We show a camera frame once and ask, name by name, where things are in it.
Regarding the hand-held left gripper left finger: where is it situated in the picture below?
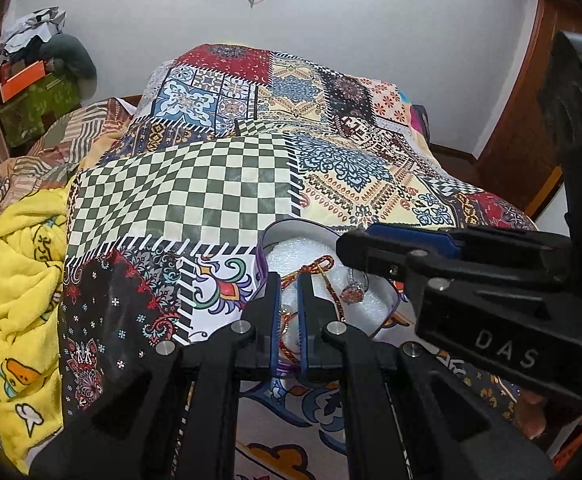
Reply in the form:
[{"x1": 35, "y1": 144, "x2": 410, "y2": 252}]
[{"x1": 30, "y1": 273, "x2": 282, "y2": 480}]

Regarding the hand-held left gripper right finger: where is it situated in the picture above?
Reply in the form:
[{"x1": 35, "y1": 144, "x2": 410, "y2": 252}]
[{"x1": 297, "y1": 277, "x2": 558, "y2": 480}]

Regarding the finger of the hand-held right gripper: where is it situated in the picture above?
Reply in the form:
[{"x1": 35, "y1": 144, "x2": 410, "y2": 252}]
[
  {"x1": 336, "y1": 229, "x2": 422, "y2": 289},
  {"x1": 368, "y1": 223, "x2": 465, "y2": 259}
]

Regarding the silver gemstone ring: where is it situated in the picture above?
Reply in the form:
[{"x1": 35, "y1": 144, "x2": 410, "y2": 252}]
[{"x1": 343, "y1": 267, "x2": 372, "y2": 306}]

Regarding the red beaded necklace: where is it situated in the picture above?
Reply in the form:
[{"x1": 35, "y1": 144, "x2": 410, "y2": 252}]
[{"x1": 285, "y1": 255, "x2": 348, "y2": 323}]

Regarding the purple heart-shaped jewelry box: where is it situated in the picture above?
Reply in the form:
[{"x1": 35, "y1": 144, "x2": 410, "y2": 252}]
[{"x1": 257, "y1": 218, "x2": 402, "y2": 377}]

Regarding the person's right hand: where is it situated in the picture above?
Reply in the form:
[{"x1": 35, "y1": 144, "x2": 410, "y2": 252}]
[{"x1": 515, "y1": 391, "x2": 548, "y2": 442}]

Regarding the white door with pink hearts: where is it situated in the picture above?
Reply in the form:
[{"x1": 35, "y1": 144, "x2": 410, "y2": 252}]
[{"x1": 535, "y1": 182, "x2": 572, "y2": 238}]

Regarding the dark grey bag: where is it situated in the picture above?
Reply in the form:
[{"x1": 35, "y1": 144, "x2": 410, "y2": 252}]
[{"x1": 412, "y1": 105, "x2": 432, "y2": 137}]

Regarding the colourful patchwork blanket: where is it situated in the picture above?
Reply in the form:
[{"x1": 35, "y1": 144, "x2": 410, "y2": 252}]
[{"x1": 57, "y1": 44, "x2": 574, "y2": 480}]

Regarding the wooden wardrobe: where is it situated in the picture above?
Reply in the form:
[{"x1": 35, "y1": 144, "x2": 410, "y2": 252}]
[{"x1": 475, "y1": 0, "x2": 582, "y2": 223}]

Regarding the yellow cartoon blanket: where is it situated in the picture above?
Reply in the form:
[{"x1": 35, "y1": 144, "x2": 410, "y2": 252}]
[{"x1": 0, "y1": 187, "x2": 80, "y2": 475}]

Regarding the striped brown blanket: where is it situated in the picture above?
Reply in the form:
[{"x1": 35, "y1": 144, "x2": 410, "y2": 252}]
[{"x1": 0, "y1": 96, "x2": 138, "y2": 238}]

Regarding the orange box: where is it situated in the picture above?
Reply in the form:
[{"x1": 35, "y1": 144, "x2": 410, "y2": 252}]
[{"x1": 0, "y1": 60, "x2": 48, "y2": 104}]

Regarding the pile of grey white clothes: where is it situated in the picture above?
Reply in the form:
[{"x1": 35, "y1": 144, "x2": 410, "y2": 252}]
[{"x1": 0, "y1": 6, "x2": 68, "y2": 53}]

